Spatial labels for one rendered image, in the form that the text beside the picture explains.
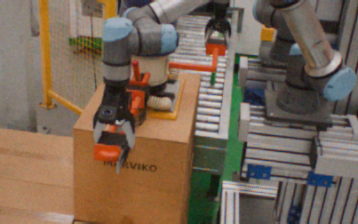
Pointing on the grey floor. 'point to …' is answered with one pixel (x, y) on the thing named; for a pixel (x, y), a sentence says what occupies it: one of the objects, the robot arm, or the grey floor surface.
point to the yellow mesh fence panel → (52, 60)
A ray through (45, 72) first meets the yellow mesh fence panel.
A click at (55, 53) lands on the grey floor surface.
